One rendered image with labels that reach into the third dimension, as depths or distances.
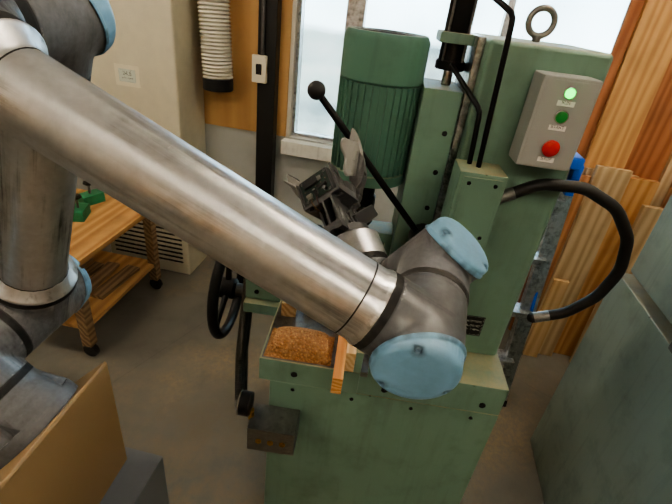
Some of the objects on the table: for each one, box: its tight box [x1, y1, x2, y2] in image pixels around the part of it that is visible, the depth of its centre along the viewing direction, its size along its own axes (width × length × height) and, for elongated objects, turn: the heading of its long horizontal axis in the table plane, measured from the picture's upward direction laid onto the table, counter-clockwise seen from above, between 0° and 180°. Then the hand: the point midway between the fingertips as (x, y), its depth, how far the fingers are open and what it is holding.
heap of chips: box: [264, 326, 335, 366], centre depth 92 cm, size 9×14×4 cm, turn 73°
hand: (321, 153), depth 80 cm, fingers open, 14 cm apart
